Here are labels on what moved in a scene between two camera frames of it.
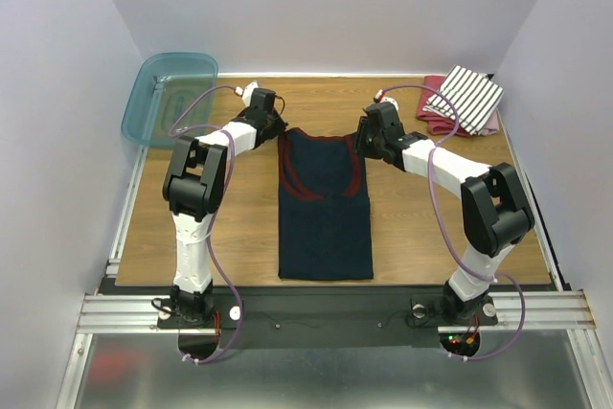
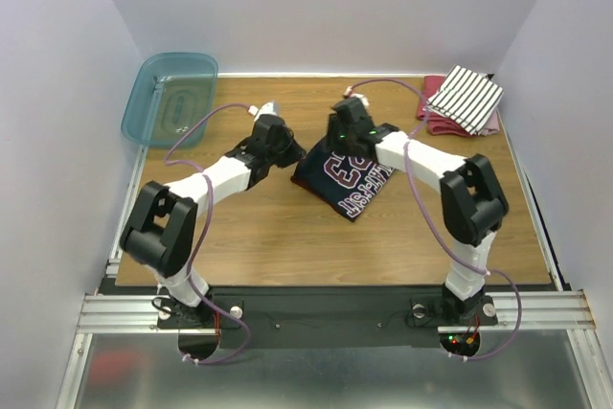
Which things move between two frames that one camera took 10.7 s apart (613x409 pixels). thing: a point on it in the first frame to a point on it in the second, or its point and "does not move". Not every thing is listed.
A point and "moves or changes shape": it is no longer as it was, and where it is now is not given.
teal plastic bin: (173, 97) does not move
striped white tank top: (472, 95) does not move
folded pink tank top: (492, 125) does not move
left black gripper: (280, 126) to (297, 152)
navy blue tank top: (325, 218) moves or changes shape
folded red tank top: (438, 124) does not move
